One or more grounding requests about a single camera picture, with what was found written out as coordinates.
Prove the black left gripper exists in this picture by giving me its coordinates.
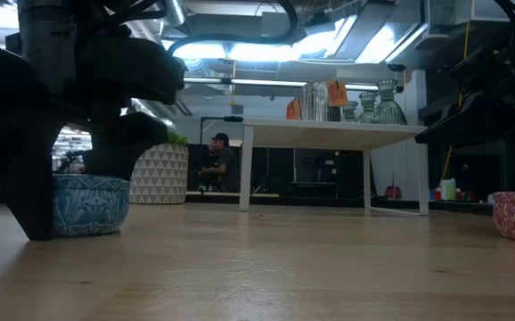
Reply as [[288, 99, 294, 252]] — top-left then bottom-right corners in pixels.
[[78, 36, 186, 179]]

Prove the blue patterned round tin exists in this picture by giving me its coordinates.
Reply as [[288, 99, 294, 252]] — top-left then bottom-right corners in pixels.
[[52, 173, 130, 237]]

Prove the ribbed glass candlestick holder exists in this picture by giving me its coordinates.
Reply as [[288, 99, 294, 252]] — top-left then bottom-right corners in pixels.
[[341, 100, 359, 123], [357, 91, 379, 124], [370, 78, 408, 126]]

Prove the large silver tin can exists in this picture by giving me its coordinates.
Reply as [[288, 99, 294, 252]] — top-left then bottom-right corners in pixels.
[[301, 80, 343, 122]]

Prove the plant in white patterned pot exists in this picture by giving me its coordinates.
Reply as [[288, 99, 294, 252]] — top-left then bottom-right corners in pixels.
[[128, 130, 190, 205]]

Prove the white green jug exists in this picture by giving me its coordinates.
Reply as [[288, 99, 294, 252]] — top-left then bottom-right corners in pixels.
[[439, 177, 458, 202]]

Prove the person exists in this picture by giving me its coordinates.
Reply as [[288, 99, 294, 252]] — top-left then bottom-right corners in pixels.
[[201, 132, 240, 193]]

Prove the white perforated metal shelf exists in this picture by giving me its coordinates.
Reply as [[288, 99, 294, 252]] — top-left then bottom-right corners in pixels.
[[238, 118, 430, 217]]

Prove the long ceiling tube lamp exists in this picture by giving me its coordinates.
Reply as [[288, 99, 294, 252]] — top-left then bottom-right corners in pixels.
[[184, 76, 405, 93]]

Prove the bright ceiling light panel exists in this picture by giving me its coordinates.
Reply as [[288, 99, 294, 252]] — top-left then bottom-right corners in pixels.
[[163, 12, 430, 63]]

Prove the black low cabinet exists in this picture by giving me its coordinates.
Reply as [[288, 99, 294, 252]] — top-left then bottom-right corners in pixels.
[[188, 144, 365, 206]]

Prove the white ceiling duct box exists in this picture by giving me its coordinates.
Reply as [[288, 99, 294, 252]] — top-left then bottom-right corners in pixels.
[[426, 0, 512, 23]]

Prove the silver ceiling duct pipe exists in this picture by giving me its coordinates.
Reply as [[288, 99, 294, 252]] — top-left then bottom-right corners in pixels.
[[163, 0, 187, 28]]

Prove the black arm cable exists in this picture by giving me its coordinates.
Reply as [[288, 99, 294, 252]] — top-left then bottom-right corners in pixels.
[[167, 0, 299, 57]]

